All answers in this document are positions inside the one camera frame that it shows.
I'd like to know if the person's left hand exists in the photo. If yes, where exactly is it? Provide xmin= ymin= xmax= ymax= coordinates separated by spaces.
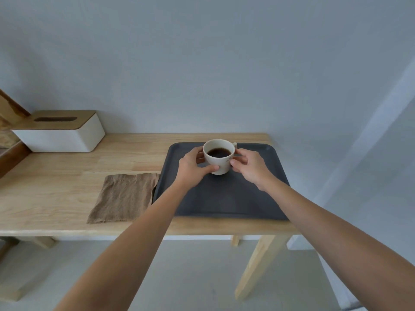
xmin=174 ymin=146 xmax=220 ymax=192

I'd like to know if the brown folded cloth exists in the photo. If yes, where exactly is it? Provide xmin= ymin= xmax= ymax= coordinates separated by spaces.
xmin=87 ymin=172 xmax=161 ymax=224

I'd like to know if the thick light wooden table leg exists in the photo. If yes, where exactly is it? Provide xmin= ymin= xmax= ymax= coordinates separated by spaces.
xmin=234 ymin=235 xmax=293 ymax=302

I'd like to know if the dark wooden stair frame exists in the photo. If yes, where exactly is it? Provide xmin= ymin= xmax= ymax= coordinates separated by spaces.
xmin=0 ymin=89 xmax=32 ymax=179

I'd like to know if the dark grey serving tray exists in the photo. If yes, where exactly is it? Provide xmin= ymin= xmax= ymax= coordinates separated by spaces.
xmin=152 ymin=142 xmax=290 ymax=221

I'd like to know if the light wooden table support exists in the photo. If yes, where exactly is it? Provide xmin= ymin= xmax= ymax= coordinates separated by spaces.
xmin=18 ymin=236 xmax=57 ymax=249

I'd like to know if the white ceramic coffee cup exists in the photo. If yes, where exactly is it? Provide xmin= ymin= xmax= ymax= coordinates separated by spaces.
xmin=203 ymin=139 xmax=237 ymax=175

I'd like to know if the person's right forearm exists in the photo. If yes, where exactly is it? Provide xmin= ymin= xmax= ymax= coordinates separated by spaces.
xmin=261 ymin=178 xmax=415 ymax=311

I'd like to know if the white tissue box wooden lid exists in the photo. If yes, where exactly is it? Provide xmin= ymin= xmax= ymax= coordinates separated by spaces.
xmin=11 ymin=110 xmax=106 ymax=153

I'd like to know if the person's right hand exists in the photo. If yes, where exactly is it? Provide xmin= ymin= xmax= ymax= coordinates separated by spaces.
xmin=230 ymin=148 xmax=276 ymax=192

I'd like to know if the person's left forearm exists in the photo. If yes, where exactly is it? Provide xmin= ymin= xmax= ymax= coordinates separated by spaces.
xmin=53 ymin=184 xmax=197 ymax=311

